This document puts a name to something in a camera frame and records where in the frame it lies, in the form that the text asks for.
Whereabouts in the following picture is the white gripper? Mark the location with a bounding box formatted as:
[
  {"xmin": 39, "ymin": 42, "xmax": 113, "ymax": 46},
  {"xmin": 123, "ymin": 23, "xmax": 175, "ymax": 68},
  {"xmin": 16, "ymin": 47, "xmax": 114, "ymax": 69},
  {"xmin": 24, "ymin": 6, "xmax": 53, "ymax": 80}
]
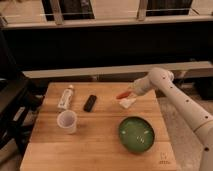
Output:
[{"xmin": 130, "ymin": 77, "xmax": 153, "ymax": 96}]

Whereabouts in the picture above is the red pepper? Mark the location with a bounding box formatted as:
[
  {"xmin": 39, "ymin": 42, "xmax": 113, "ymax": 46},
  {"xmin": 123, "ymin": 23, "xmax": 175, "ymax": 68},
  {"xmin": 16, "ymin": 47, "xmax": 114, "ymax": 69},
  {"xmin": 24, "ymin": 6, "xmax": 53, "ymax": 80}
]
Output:
[{"xmin": 116, "ymin": 91, "xmax": 131, "ymax": 99}]

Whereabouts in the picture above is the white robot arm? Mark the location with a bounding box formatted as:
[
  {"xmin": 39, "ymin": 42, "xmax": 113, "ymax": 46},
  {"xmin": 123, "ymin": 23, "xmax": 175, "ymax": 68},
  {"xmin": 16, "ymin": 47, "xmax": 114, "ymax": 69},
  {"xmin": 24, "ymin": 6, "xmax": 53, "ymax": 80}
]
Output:
[{"xmin": 130, "ymin": 67, "xmax": 213, "ymax": 171}]

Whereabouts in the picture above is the green bowl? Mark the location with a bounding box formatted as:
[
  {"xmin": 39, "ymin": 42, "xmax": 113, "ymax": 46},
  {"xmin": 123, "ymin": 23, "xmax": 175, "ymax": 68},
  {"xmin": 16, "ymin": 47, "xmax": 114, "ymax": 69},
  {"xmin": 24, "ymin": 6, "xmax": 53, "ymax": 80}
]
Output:
[{"xmin": 118, "ymin": 116, "xmax": 155, "ymax": 154}]

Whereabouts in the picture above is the black remote control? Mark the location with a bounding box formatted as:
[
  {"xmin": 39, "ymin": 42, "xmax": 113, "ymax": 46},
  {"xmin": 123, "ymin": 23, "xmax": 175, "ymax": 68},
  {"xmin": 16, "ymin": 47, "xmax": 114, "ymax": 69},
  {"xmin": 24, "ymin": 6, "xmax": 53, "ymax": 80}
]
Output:
[{"xmin": 83, "ymin": 95, "xmax": 97, "ymax": 112}]

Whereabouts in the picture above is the white plastic bottle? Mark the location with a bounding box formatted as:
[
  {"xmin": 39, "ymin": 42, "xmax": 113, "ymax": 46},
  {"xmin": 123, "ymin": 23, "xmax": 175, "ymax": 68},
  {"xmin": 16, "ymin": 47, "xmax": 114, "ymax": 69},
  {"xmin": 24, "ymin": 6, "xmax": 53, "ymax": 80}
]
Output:
[{"xmin": 58, "ymin": 85, "xmax": 74, "ymax": 110}]

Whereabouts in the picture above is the white plastic cup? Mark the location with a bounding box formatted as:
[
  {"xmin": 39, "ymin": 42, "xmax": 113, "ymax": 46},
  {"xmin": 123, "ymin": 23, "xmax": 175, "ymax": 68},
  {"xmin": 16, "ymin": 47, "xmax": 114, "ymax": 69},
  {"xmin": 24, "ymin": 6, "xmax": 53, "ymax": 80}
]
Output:
[{"xmin": 57, "ymin": 110, "xmax": 77, "ymax": 134}]

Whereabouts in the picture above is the wooden railing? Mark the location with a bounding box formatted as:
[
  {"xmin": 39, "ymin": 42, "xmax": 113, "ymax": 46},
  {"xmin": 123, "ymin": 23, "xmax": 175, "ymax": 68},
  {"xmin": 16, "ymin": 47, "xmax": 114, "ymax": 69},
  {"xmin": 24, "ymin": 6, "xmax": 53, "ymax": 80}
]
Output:
[{"xmin": 0, "ymin": 0, "xmax": 213, "ymax": 29}]

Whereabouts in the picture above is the black side furniture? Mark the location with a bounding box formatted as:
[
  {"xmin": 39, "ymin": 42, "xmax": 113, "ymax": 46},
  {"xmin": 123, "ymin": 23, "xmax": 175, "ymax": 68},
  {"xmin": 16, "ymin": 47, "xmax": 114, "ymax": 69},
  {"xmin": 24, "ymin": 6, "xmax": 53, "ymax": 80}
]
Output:
[{"xmin": 0, "ymin": 77, "xmax": 42, "ymax": 155}]

